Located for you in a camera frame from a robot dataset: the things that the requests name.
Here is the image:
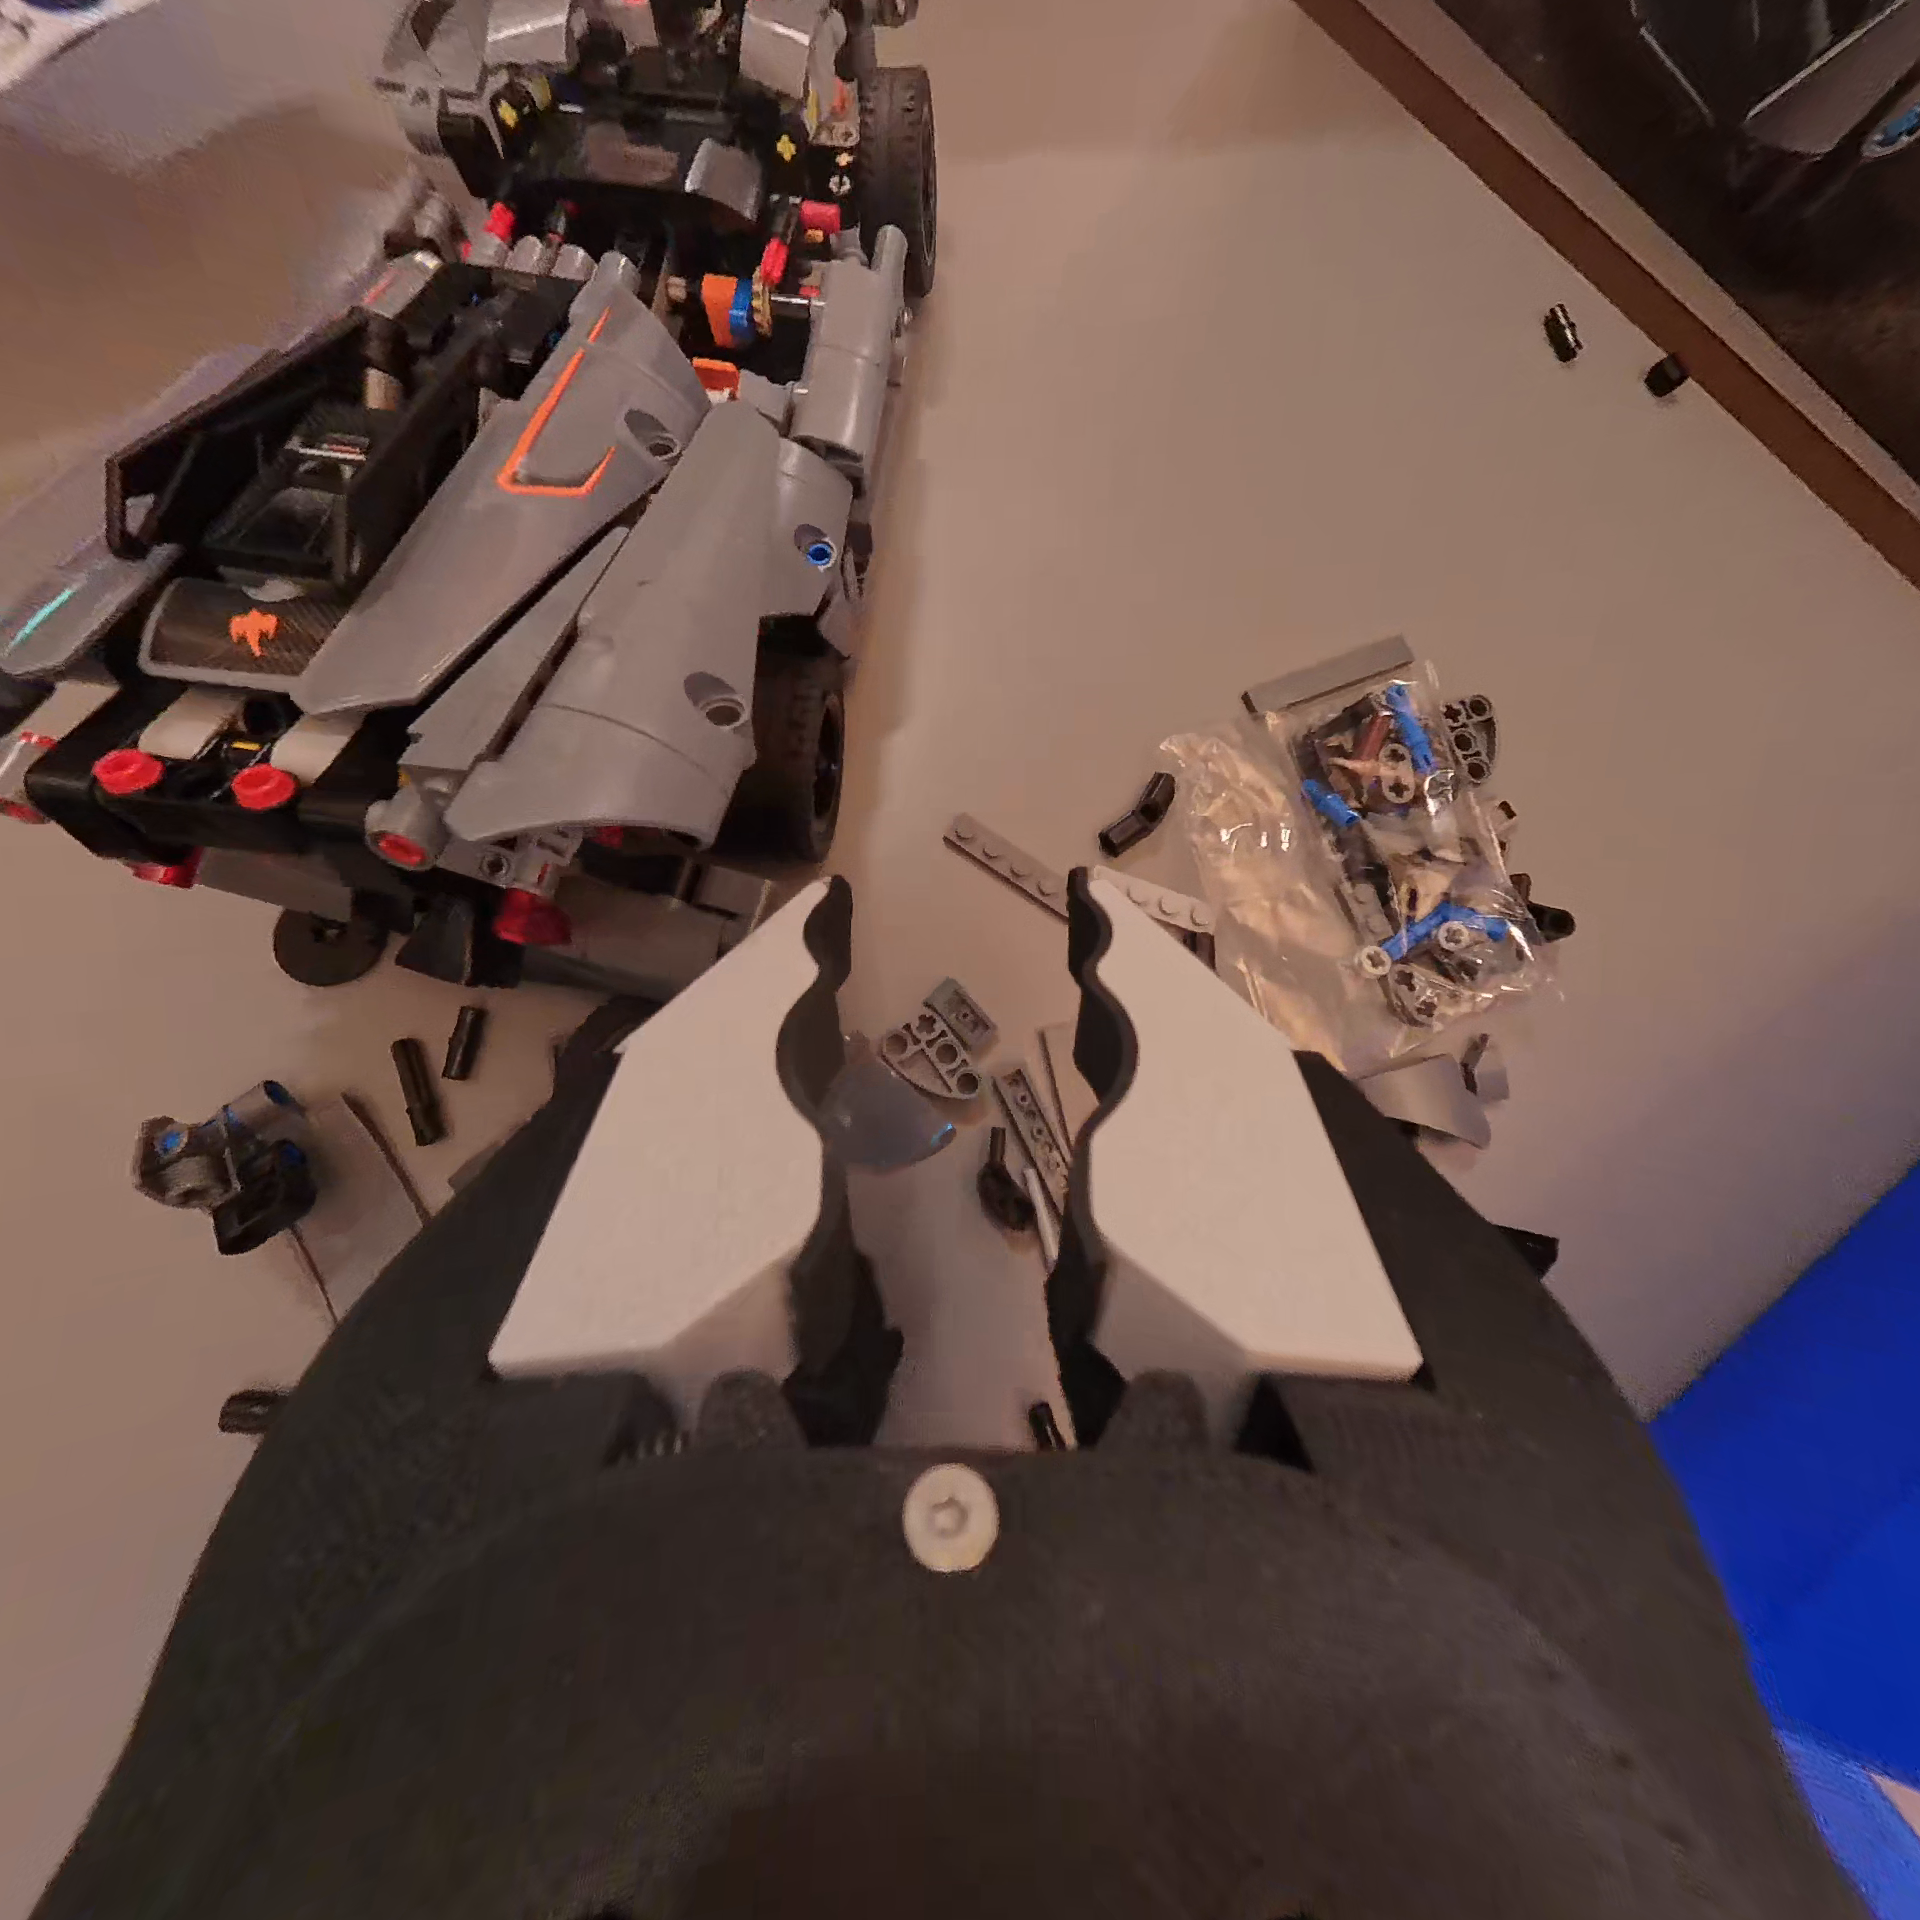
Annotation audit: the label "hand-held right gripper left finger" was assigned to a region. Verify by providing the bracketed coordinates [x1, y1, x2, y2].
[485, 876, 906, 1450]

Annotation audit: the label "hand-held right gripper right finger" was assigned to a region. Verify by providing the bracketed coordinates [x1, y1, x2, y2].
[1043, 866, 1428, 1450]

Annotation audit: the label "grey lego car chassis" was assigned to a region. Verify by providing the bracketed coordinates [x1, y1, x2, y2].
[0, 0, 943, 1005]

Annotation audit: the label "dark grey curved lego panel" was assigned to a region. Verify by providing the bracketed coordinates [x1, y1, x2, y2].
[816, 1057, 960, 1177]

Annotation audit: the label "small bag of lego pieces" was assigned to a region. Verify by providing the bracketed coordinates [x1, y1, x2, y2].
[1161, 682, 1570, 1052]

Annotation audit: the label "scattered loose lego pieces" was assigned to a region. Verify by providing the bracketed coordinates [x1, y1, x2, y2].
[875, 773, 1566, 1450]

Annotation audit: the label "black round lego disc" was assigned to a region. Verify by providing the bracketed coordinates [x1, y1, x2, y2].
[272, 907, 396, 989]

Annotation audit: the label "small grey lego subassembly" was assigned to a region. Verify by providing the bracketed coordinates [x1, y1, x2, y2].
[133, 1077, 320, 1254]

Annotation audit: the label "long grey lego plate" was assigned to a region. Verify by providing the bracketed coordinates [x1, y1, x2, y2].
[1242, 635, 1420, 720]

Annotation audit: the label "dark lego set box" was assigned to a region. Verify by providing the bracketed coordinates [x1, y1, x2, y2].
[1431, 0, 1920, 483]

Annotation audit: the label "lego sticker sheet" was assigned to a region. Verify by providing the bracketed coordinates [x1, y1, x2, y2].
[0, 0, 151, 92]

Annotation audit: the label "blue storage bin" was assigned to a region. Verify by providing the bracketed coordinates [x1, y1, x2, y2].
[1649, 1207, 1920, 1920]

